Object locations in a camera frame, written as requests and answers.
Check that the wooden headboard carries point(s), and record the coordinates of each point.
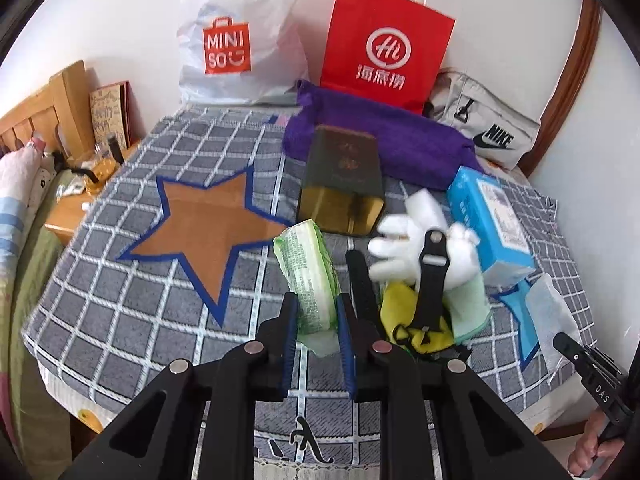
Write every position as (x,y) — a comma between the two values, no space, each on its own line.
(58,112)

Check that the green blanket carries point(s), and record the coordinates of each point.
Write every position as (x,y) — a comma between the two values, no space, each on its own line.
(41,426)

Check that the purple towel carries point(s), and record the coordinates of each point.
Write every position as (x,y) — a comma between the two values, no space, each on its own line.
(412,148)

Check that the white glove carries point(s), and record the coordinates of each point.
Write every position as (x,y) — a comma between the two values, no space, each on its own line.
(397,252)

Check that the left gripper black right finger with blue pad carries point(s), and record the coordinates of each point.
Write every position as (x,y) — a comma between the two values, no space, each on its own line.
(438,419)

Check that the framed picture card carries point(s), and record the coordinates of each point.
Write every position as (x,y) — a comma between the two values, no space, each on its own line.
(109,113)

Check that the white sponge block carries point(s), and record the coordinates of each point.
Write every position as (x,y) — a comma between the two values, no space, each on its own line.
(425,211)

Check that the clear plastic bag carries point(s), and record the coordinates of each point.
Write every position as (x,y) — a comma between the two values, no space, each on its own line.
(550,315)

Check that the grey Nike pouch bag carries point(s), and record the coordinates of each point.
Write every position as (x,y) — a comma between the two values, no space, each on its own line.
(499,132)

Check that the patterned pillow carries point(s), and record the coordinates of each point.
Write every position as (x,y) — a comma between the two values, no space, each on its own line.
(18,173)

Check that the light green tissue pack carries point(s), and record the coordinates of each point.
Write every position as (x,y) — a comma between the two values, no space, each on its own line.
(308,270)

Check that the grey checked bed cover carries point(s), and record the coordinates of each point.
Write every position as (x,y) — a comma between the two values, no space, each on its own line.
(113,324)

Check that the person's right hand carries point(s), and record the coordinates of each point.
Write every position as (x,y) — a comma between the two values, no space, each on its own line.
(587,449)

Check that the white Miniso plastic bag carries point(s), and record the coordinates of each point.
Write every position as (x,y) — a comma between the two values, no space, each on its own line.
(239,52)

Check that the wooden door frame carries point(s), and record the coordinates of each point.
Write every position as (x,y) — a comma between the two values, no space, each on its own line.
(570,82)

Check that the mint green cloth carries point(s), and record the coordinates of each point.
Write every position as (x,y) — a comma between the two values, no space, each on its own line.
(469,309)

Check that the wooden nightstand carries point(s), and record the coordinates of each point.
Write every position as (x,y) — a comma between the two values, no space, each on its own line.
(69,211)

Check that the yellow cloth pouch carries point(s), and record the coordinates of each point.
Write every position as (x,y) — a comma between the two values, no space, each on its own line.
(396,313)

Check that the red paper shopping bag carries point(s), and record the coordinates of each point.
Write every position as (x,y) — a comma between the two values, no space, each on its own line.
(388,51)

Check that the dark green gold tin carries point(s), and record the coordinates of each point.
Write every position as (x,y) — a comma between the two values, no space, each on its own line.
(342,190)

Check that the blue tissue box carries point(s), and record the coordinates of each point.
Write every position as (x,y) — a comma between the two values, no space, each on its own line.
(480,203)

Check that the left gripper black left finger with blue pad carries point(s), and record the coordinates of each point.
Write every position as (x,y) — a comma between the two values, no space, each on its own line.
(197,421)

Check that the glass teapot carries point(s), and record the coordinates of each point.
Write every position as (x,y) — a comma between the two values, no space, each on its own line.
(96,171)

